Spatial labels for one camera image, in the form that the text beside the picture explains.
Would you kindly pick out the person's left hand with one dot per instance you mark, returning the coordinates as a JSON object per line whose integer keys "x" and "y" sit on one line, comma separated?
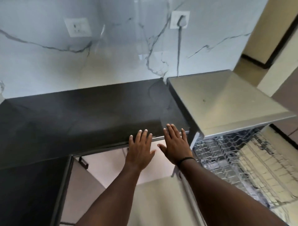
{"x": 139, "y": 153}

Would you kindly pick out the person's right hand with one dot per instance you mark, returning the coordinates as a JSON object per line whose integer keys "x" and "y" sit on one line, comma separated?
{"x": 177, "y": 146}

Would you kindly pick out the pink base cabinet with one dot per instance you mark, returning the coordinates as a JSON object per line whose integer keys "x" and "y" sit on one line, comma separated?
{"x": 111, "y": 163}

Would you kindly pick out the silver dishwasher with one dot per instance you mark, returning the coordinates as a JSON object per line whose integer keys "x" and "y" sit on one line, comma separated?
{"x": 221, "y": 100}

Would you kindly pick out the person's right forearm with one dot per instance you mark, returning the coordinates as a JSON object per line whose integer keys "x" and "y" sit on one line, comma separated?
{"x": 221, "y": 198}

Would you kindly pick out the black wristband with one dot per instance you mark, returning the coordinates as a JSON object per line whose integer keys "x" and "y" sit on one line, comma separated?
{"x": 186, "y": 158}

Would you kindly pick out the white wall socket with plug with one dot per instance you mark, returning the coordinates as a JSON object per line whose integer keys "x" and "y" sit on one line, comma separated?
{"x": 179, "y": 19}

